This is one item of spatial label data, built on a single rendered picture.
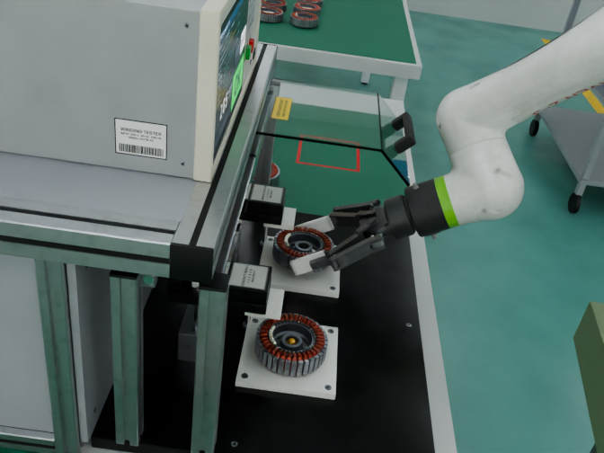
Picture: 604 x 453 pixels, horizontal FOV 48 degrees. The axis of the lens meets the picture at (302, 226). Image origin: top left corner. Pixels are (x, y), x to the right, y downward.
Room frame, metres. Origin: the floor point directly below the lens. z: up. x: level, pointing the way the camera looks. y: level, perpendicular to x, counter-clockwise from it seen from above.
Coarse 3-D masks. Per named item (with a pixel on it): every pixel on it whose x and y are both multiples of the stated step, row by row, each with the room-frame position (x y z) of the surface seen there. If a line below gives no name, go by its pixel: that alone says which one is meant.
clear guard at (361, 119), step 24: (288, 96) 1.13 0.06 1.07; (312, 96) 1.14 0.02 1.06; (336, 96) 1.16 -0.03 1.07; (360, 96) 1.18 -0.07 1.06; (264, 120) 1.01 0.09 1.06; (288, 120) 1.03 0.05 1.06; (312, 120) 1.04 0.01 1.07; (336, 120) 1.05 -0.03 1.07; (360, 120) 1.07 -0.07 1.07; (384, 120) 1.11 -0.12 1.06; (336, 144) 0.97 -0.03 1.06; (360, 144) 0.98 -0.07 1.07; (384, 144) 1.00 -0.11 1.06
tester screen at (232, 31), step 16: (240, 0) 0.87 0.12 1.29; (240, 16) 0.88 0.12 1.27; (224, 32) 0.75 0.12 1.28; (240, 32) 0.90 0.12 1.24; (224, 48) 0.75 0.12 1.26; (224, 64) 0.76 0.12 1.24; (224, 80) 0.77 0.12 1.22; (224, 96) 0.78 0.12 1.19; (224, 112) 0.79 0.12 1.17; (224, 128) 0.80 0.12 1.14
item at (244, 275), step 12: (240, 264) 0.81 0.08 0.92; (252, 264) 0.81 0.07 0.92; (240, 276) 0.78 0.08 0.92; (252, 276) 0.79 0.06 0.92; (264, 276) 0.79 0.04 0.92; (168, 288) 0.76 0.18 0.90; (240, 288) 0.76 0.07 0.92; (252, 288) 0.76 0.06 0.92; (264, 288) 0.76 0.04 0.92; (168, 300) 0.75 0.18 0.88; (180, 300) 0.75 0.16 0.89; (192, 300) 0.75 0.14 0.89; (228, 300) 0.75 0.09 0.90; (240, 300) 0.75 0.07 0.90; (252, 300) 0.75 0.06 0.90; (264, 300) 0.75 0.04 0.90; (276, 300) 0.79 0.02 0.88; (252, 312) 0.75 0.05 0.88; (264, 312) 0.75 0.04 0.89; (276, 312) 0.76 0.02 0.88
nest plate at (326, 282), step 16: (272, 240) 1.09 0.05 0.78; (272, 256) 1.04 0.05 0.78; (272, 272) 0.99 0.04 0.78; (288, 272) 0.99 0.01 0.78; (320, 272) 1.01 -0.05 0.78; (336, 272) 1.01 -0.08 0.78; (272, 288) 0.95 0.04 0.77; (288, 288) 0.95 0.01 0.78; (304, 288) 0.95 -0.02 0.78; (320, 288) 0.96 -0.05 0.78; (336, 288) 0.97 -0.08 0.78
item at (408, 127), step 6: (402, 114) 1.14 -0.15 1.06; (408, 114) 1.14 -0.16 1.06; (396, 120) 1.13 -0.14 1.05; (402, 120) 1.13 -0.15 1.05; (408, 120) 1.10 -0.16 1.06; (396, 126) 1.13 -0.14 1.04; (402, 126) 1.13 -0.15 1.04; (408, 126) 1.08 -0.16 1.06; (408, 132) 1.06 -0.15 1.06; (402, 138) 1.05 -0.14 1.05; (408, 138) 1.04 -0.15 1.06; (414, 138) 1.05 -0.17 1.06; (396, 144) 1.04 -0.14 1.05; (402, 144) 1.04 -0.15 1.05; (408, 144) 1.04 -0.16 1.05; (414, 144) 1.04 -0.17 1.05; (396, 150) 1.04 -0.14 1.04; (402, 150) 1.04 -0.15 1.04
